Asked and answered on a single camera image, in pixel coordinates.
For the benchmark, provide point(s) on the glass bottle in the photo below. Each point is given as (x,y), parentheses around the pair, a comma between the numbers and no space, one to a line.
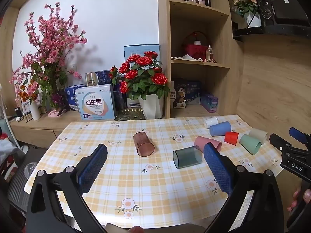
(209,53)

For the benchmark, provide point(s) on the white cup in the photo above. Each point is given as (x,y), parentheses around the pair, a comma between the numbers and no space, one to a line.
(211,122)

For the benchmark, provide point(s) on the pink blossom arrangement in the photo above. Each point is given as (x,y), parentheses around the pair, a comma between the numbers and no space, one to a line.
(48,48)

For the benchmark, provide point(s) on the red basket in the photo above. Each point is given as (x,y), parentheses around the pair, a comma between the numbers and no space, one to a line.
(196,48)

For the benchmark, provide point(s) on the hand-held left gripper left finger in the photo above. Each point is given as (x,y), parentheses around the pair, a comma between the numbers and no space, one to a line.
(93,167)

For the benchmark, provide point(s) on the black device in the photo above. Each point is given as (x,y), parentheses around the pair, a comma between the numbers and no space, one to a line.
(286,14)

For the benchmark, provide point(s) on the red cup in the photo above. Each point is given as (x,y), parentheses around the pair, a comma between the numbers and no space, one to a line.
(231,137)

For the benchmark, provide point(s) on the pink rose plant white pot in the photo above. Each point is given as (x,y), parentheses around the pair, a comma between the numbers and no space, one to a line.
(252,17)

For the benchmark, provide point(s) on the transparent teal cup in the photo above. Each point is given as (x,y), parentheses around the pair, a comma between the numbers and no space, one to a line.
(187,157)

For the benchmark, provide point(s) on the white vase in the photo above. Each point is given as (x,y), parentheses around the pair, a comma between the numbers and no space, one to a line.
(35,111)

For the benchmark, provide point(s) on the blue cup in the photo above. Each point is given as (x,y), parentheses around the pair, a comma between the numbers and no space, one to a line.
(220,128)

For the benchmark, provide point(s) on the dark blue moon box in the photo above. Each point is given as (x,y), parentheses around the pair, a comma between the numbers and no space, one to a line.
(190,93)

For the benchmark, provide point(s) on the clear plastic bag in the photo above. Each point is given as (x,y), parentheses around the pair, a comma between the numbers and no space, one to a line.
(30,169)

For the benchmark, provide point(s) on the gold tray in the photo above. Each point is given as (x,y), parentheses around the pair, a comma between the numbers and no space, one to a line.
(127,114)

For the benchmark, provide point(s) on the white wall socket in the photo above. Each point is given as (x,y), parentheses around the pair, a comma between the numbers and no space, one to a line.
(73,66)

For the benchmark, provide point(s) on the blue and white box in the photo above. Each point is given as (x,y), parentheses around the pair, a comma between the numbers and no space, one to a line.
(71,97)

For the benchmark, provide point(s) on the wooden shelf unit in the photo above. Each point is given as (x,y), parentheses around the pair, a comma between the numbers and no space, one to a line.
(165,29)

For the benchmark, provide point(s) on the green cup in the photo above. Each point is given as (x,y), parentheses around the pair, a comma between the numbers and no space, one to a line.
(250,143)

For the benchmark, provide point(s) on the white carton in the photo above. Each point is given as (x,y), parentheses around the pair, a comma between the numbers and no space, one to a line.
(172,97)

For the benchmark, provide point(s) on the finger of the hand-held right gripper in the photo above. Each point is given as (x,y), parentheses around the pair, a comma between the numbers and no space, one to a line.
(278,141)
(297,134)

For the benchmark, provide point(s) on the yellow plaid tablecloth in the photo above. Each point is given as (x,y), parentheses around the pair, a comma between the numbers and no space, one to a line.
(155,187)

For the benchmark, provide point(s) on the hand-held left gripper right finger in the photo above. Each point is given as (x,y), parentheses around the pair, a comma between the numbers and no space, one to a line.
(217,168)

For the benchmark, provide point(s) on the beige cup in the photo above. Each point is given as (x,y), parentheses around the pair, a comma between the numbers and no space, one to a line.
(259,134)

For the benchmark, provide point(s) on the transparent pink cup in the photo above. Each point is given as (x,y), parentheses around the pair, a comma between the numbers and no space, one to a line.
(143,143)

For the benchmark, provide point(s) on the light blue product box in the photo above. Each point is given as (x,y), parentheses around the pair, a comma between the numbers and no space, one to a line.
(96,105)

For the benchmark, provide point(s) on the dark blue patterned box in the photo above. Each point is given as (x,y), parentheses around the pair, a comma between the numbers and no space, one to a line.
(105,77)

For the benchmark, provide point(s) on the person's right hand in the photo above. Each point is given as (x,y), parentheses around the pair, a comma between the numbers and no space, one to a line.
(297,197)

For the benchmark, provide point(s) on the purple box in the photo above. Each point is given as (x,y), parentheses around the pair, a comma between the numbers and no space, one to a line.
(209,102)

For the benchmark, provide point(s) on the white cloth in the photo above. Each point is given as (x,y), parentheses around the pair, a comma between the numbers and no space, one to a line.
(185,57)

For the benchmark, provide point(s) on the row of small bottles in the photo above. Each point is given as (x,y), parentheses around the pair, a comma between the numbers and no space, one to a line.
(26,116)

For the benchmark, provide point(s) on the red rose plant white pot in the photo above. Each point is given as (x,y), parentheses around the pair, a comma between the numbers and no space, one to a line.
(150,106)

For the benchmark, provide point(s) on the tall light blue box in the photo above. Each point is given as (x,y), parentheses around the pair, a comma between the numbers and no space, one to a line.
(136,52)

